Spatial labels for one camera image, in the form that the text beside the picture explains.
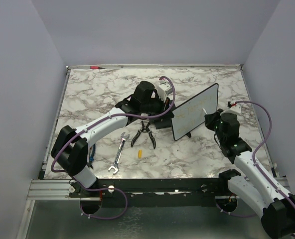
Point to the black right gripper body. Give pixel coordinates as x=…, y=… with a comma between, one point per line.
x=218, y=120

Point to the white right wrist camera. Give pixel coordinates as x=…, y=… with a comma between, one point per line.
x=234, y=108

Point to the red marker on rail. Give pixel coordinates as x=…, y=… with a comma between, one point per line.
x=96, y=67

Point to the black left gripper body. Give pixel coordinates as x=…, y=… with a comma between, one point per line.
x=161, y=106

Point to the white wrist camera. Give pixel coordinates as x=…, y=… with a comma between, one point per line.
x=234, y=108
x=164, y=89

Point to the blue handled cutters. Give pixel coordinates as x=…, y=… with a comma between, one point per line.
x=91, y=156

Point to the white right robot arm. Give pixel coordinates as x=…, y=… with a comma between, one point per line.
x=272, y=202

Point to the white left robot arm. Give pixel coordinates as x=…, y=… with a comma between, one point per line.
x=71, y=147

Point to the silver open-end wrench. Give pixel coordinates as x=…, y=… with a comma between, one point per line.
x=115, y=165

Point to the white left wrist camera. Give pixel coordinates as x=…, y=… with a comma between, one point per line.
x=164, y=89

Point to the black framed whiteboard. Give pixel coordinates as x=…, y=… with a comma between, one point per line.
x=189, y=115

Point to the black front mounting rail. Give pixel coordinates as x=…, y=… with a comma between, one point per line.
x=118, y=193

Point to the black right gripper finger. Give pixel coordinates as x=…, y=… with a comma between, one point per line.
x=209, y=118
x=210, y=125

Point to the yellow marker cap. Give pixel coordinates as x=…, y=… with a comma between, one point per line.
x=139, y=153

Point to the black handled pliers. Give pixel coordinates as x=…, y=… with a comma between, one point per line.
x=144, y=129

